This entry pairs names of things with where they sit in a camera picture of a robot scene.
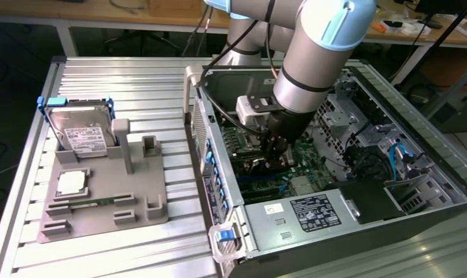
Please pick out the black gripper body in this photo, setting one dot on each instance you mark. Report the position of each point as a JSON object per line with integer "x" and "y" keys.
{"x": 288, "y": 126}

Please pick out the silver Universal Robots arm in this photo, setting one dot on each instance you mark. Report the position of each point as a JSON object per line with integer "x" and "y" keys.
{"x": 314, "y": 52}

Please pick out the CPU socket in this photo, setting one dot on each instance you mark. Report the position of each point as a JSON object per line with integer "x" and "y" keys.
{"x": 252, "y": 142}

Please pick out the green motherboard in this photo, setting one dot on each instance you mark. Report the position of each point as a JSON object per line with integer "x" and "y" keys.
{"x": 306, "y": 162}

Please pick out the blue expansion slot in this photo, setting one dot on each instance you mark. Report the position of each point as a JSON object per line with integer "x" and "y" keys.
{"x": 252, "y": 179}

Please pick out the black expansion slot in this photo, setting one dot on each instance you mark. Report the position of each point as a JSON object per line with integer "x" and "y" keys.
{"x": 258, "y": 189}

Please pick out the silver chipset heatsink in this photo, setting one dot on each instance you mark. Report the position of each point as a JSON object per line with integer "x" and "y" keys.
{"x": 302, "y": 186}

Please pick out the perforated metal disk bay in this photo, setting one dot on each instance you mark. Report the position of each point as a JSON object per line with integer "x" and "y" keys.
{"x": 340, "y": 127}

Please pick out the blue card retention clip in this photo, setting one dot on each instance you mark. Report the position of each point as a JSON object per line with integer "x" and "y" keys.
{"x": 219, "y": 181}
{"x": 214, "y": 171}
{"x": 226, "y": 204}
{"x": 207, "y": 158}
{"x": 222, "y": 193}

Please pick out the grey power supply unit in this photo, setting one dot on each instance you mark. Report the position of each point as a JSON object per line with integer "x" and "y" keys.
{"x": 295, "y": 220}

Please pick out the black plastic shroud box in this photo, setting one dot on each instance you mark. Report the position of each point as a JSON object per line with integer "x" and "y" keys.
{"x": 372, "y": 202}

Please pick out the blue case release latch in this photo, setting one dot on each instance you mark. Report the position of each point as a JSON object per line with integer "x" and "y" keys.
{"x": 223, "y": 235}

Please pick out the open black PC case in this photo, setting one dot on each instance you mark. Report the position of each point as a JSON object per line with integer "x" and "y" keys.
{"x": 372, "y": 246}

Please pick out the small orange part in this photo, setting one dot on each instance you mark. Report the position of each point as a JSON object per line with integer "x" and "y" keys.
{"x": 378, "y": 27}

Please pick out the dark computer tower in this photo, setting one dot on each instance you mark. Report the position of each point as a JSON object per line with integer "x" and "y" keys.
{"x": 456, "y": 113}

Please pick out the black foam in white tray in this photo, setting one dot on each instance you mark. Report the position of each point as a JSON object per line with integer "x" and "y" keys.
{"x": 392, "y": 24}

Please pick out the wooden desk with clutter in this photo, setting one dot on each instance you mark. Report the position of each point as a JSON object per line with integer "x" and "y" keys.
{"x": 410, "y": 36}

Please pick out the black office chair base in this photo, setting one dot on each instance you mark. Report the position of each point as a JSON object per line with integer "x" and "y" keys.
{"x": 152, "y": 36}

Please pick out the grey printed parts rack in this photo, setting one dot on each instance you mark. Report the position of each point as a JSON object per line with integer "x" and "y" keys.
{"x": 101, "y": 214}

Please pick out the green RAM stick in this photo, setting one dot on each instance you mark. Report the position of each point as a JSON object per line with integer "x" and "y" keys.
{"x": 93, "y": 202}

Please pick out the hard disk in blue carrier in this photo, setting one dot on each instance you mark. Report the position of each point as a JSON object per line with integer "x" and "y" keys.
{"x": 83, "y": 136}

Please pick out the black monitor stand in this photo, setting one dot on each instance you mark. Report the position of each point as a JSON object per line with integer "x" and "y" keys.
{"x": 430, "y": 22}

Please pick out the black slanted pole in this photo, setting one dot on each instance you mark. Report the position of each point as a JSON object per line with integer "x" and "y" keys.
{"x": 444, "y": 34}

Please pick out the silver CPU chip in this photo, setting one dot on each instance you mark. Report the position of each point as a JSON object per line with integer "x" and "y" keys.
{"x": 72, "y": 184}

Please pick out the wooden desk with white legs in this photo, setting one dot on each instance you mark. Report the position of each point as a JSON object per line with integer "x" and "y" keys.
{"x": 44, "y": 11}

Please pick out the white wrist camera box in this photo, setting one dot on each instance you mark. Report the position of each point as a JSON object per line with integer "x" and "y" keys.
{"x": 248, "y": 116}

